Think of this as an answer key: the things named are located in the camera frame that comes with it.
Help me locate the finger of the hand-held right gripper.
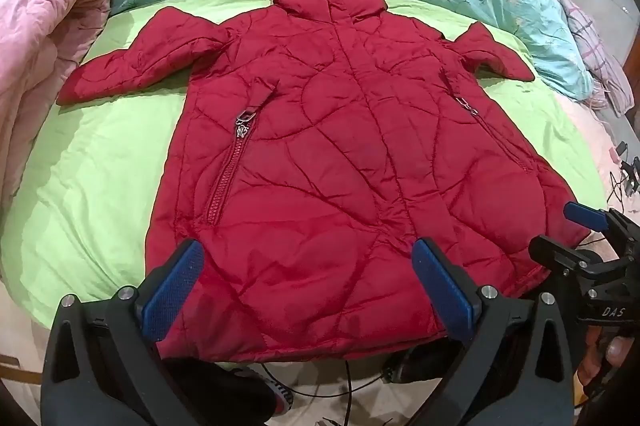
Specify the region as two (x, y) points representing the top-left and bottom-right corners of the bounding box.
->
(529, 233), (603, 279)
(564, 201), (640, 252)

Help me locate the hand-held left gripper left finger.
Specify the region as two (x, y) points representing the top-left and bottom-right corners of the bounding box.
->
(40, 239), (206, 426)

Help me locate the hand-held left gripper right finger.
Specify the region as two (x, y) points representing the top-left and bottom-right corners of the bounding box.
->
(411, 237), (576, 426)

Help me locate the red quilted coat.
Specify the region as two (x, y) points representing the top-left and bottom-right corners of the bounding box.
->
(56, 0), (592, 363)

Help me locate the person's right hand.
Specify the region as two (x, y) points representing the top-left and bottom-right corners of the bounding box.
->
(574, 326), (640, 409)

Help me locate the green bed sheet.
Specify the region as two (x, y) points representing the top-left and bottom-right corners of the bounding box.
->
(0, 0), (608, 322)

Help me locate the pink plaid pillow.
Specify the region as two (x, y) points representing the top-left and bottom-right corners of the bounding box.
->
(556, 0), (636, 117)

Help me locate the pink quilt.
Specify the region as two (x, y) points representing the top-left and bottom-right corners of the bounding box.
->
(0, 0), (113, 202)

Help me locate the black cable bundle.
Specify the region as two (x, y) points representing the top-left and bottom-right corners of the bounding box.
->
(606, 140), (640, 207)

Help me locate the black floor cable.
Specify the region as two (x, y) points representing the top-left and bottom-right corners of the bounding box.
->
(260, 358), (401, 426)

